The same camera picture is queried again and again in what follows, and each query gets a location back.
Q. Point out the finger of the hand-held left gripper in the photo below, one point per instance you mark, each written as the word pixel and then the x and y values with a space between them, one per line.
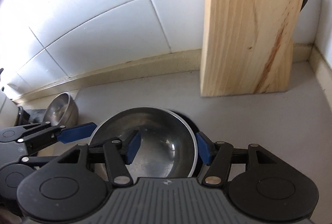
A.
pixel 39 159
pixel 75 133

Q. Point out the black gas stove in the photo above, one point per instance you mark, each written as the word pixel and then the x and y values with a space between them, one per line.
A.
pixel 33 115

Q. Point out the wooden knife block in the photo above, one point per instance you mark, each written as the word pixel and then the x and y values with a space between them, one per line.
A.
pixel 246 32

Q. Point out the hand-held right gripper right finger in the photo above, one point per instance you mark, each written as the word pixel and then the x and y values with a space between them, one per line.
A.
pixel 203 149

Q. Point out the aluminium pressure cooker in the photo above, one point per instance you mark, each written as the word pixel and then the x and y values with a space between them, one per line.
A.
pixel 6 104

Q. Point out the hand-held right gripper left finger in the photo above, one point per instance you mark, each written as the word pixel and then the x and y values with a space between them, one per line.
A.
pixel 133 146

